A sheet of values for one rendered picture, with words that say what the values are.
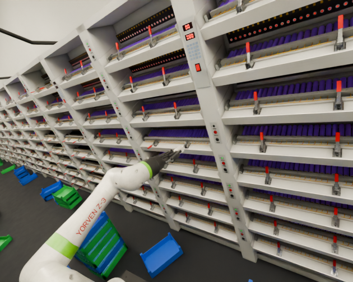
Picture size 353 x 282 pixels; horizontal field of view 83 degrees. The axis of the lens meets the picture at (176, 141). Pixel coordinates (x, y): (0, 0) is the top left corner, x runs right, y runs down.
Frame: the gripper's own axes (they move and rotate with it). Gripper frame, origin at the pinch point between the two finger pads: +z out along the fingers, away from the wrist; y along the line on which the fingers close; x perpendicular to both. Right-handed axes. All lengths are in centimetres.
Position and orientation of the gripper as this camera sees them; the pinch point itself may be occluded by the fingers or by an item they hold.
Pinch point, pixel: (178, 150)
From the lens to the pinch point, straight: 113.0
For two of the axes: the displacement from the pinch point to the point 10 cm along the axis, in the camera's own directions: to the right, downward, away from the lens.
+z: 6.1, -3.2, 7.2
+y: 7.7, 0.3, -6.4
